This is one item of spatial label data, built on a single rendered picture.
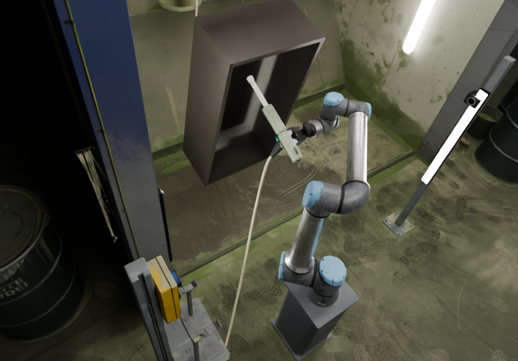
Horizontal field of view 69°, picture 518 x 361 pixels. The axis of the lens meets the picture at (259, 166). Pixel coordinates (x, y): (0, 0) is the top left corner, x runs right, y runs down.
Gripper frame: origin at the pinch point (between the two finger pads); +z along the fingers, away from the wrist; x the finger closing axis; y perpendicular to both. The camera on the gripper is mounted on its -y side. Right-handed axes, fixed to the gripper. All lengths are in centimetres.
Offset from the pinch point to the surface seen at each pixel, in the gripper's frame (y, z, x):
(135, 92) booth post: -39, 65, 25
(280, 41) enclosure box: -10, -23, 46
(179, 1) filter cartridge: 67, -29, 143
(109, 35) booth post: -58, 70, 34
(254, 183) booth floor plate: 147, -50, 9
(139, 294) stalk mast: -31, 89, -32
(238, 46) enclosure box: -9, 0, 50
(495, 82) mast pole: -29, -125, -24
